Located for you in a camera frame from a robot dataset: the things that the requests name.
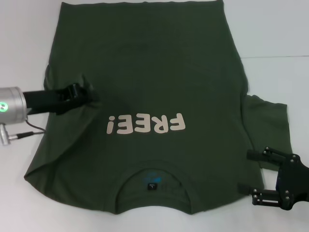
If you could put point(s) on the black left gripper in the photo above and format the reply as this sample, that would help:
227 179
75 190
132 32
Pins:
41 101

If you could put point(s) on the dark green FREE print t-shirt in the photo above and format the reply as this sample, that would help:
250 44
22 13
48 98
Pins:
154 72

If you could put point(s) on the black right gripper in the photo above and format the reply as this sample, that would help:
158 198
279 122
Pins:
293 181

